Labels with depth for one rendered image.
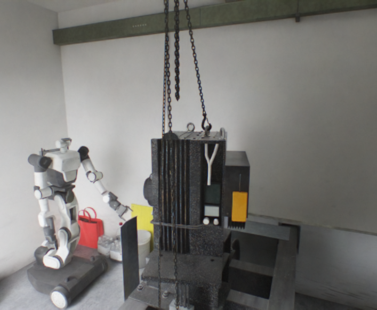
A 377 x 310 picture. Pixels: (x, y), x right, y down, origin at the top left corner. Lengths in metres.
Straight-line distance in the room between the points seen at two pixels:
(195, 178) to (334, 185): 1.48
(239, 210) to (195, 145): 0.43
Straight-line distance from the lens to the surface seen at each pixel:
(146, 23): 2.89
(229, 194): 1.44
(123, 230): 1.77
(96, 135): 3.38
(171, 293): 1.80
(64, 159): 2.50
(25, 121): 3.36
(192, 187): 1.52
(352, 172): 2.63
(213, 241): 1.65
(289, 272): 2.10
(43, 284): 3.04
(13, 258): 3.58
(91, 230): 3.61
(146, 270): 1.59
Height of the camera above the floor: 1.80
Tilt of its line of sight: 11 degrees down
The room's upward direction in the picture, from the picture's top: straight up
